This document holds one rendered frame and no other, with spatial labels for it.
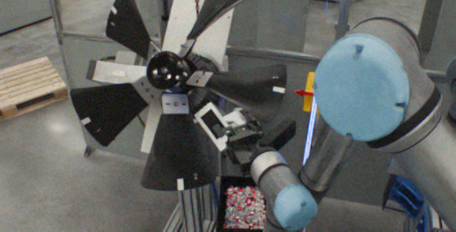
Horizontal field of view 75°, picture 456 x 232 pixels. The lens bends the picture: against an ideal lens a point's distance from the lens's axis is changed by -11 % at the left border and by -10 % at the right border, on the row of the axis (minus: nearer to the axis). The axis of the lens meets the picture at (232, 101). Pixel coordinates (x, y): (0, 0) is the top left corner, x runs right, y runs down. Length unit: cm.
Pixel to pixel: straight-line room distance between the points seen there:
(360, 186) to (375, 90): 179
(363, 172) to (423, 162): 163
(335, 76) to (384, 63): 6
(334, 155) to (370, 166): 139
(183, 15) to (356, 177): 138
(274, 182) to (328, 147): 12
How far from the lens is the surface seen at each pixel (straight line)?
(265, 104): 91
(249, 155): 70
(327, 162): 67
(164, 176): 98
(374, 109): 39
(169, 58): 100
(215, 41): 127
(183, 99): 104
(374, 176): 209
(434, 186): 46
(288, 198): 59
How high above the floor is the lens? 165
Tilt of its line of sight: 31 degrees down
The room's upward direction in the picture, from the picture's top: straight up
